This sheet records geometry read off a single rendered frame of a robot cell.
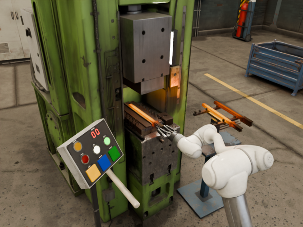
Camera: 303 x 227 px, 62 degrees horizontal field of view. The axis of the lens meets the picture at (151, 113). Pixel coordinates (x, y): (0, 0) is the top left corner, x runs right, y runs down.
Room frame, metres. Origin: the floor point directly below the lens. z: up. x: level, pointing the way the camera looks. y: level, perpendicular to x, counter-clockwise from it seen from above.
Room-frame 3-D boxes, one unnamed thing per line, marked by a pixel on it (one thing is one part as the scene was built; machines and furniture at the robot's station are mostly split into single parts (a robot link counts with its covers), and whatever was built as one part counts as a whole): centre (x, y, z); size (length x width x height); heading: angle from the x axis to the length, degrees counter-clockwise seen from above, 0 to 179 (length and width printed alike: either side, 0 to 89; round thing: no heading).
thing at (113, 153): (1.26, 0.24, 1.01); 0.07 x 0.05 x 0.07; 152
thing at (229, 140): (1.83, -0.55, 0.71); 0.40 x 0.30 x 0.02; 119
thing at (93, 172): (1.08, 0.33, 1.01); 0.07 x 0.05 x 0.07; 152
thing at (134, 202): (1.36, 0.22, 0.62); 0.44 x 0.05 x 0.05; 37
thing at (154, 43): (1.83, 0.09, 1.56); 0.42 x 0.39 x 0.40; 37
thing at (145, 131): (1.80, 0.12, 0.96); 0.42 x 0.20 x 0.09; 37
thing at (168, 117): (1.79, -0.11, 0.95); 0.12 x 0.08 x 0.06; 37
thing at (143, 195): (1.84, 0.08, 0.23); 0.55 x 0.37 x 0.47; 37
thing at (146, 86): (1.80, 0.12, 1.32); 0.42 x 0.20 x 0.10; 37
